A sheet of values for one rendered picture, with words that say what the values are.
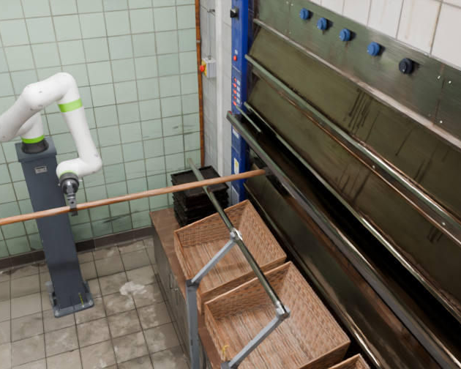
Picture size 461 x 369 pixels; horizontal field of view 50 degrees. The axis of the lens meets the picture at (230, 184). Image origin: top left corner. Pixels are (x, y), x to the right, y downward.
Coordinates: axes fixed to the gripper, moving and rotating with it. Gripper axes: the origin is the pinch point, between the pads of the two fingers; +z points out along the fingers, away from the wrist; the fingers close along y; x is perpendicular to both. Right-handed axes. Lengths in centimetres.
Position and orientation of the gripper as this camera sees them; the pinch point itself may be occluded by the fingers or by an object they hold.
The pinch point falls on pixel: (73, 207)
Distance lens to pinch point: 244.1
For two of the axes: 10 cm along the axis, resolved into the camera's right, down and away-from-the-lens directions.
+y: 0.0, 8.4, 5.4
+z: 3.4, 5.1, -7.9
